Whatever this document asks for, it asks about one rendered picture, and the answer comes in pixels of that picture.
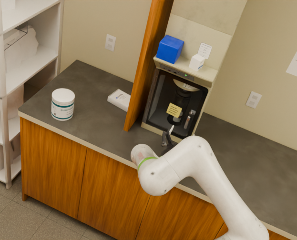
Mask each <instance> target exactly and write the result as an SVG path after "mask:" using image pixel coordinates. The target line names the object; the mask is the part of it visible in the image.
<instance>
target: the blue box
mask: <svg viewBox="0 0 297 240"><path fill-rule="evenodd" d="M183 44H184V41H182V40H180V39H177V38H174V37H172V36H169V35H165V37H164V38H163V39H162V40H161V41H160V43H159V47H158V51H157V55H156V57H157V58H159V59H162V60H164V61H167V62H169V63H171V64H175V62H176V61H177V59H178V58H179V57H180V54H181V51H182V48H183Z"/></svg>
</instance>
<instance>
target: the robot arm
mask: <svg viewBox="0 0 297 240"><path fill-rule="evenodd" d="M173 128H174V125H173V126H172V127H171V129H168V131H167V132H165V131H163V133H162V141H163V142H162V147H163V146H165V147H166V149H165V150H164V151H163V152H162V153H161V155H160V157H158V156H157V155H156V154H155V153H154V151H153V150H152V149H151V148H150V147H149V146H148V145H145V144H138V145H136V146H135V147H134V148H133V149H132V151H131V159H132V162H133V163H134V164H135V165H136V166H137V171H138V178H139V181H140V184H141V187H142V188H143V190H144V191H145V192H146V193H148V194H150V195H152V196H162V195H164V194H166V193H167V192H168V191H169V190H170V189H172V188H173V187H174V186H175V185H176V184H177V183H178V182H180V181H181V180H182V179H184V178H185V177H193V178H194V179H195V180H196V182H197V183H198V184H199V185H200V187H201V188H202V189H203V190H204V192H205V193H206V194H207V196H208V197H209V199H210V200H211V202H212V203H213V204H214V206H215V207H216V209H217V210H218V212H219V214H220V215H221V217H222V218H223V220H224V222H225V224H226V225H227V227H228V232H227V233H225V234H224V235H222V236H221V237H219V238H217V239H215V240H269V233H268V231H267V229H266V227H265V226H264V224H263V223H262V222H261V221H260V220H259V219H258V218H257V217H256V216H255V215H254V213H253V212H252V211H251V210H250V209H249V207H247V205H246V204H245V203H244V201H243V200H242V199H241V197H240V196H239V195H238V193H237V192H236V190H235V189H234V187H233V186H232V184H231V183H230V181H229V180H228V178H227V176H226V175H225V173H224V172H223V170H222V168H221V166H220V165H219V163H218V161H217V159H216V157H215V155H214V153H213V151H212V149H211V147H210V145H209V143H208V142H207V141H206V140H205V139H204V138H202V137H199V136H195V134H194V135H193V136H189V137H186V138H185V139H183V140H182V141H181V142H180V143H178V144H176V143H173V141H172V140H171V137H170V134H171V132H172V130H173ZM165 137H166V138H167V141H168V144H166V142H165V141H166V139H165Z"/></svg>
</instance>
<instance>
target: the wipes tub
mask: <svg viewBox="0 0 297 240"><path fill-rule="evenodd" d="M74 98H75V95H74V93H73V92H72V91H71V90H69V89H56V90H55V91H53V93H52V99H51V115H52V116H53V117H54V118H55V119H56V120H61V121H65V120H69V119H70V118H71V117H72V116H73V108H74Z"/></svg>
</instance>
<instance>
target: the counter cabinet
mask: <svg viewBox="0 0 297 240"><path fill-rule="evenodd" d="M20 150H21V183H22V201H25V200H26V199H27V198H28V197H29V196H30V197H32V198H34V199H36V200H38V201H40V202H42V203H44V204H46V205H48V206H50V207H52V208H54V209H56V210H58V211H60V212H62V213H64V214H66V215H68V216H70V217H72V218H74V219H76V220H78V221H80V222H83V223H85V224H87V225H89V226H91V227H93V228H95V229H97V230H99V231H101V232H103V233H105V234H107V235H109V236H111V237H113V238H115V239H117V240H215V239H217V238H219V237H221V236H222V235H224V234H225V233H227V232H228V227H227V225H226V224H225V222H224V220H223V218H222V217H221V215H220V214H219V212H218V210H217V209H216V207H215V206H214V204H212V203H210V202H207V201H205V200H203V199H201V198H199V197H196V196H194V195H192V194H190V193H188V192H185V191H183V190H181V189H179V188H176V187H173V188H172V189H170V190H169V191H168V192H167V193H166V194H164V195H162V196H152V195H150V194H148V193H146V192H145V191H144V190H143V188H142V187H141V184H140V181H139V178H138V171H137V169H135V168H132V167H130V166H128V165H126V164H124V163H121V162H119V161H117V160H115V159H113V158H110V157H108V156H106V155H104V154H102V153H99V152H97V151H95V150H93V149H91V148H88V147H86V146H84V145H82V144H80V143H77V142H75V141H73V140H71V139H69V138H67V137H65V136H62V135H60V134H58V133H56V132H54V131H51V130H49V129H47V128H45V127H43V126H40V125H38V124H36V123H34V122H32V121H29V120H27V119H25V118H23V117H21V116H20Z"/></svg>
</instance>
